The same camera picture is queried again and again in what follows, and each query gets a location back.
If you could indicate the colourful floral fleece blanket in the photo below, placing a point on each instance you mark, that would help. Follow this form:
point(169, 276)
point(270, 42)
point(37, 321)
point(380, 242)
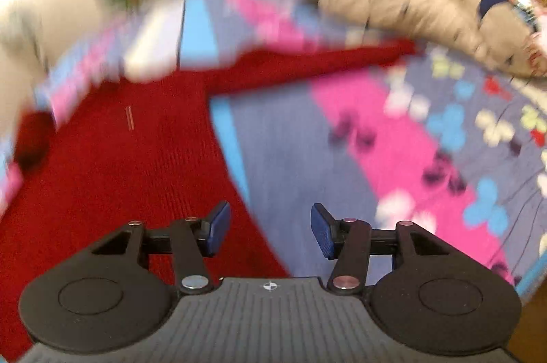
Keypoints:
point(434, 140)

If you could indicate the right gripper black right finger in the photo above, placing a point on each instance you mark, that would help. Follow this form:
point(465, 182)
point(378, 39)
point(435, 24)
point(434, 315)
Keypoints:
point(351, 243)

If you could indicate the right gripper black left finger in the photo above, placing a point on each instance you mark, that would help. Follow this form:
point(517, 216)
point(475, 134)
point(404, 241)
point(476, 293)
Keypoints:
point(188, 241)

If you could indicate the red knit sweater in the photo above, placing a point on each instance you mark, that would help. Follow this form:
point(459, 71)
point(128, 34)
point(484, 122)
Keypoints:
point(143, 151)

